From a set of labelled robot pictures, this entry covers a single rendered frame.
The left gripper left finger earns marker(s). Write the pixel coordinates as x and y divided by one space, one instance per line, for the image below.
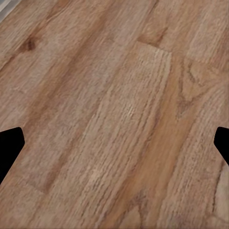
11 143

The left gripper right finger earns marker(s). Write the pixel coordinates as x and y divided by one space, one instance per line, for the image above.
221 141

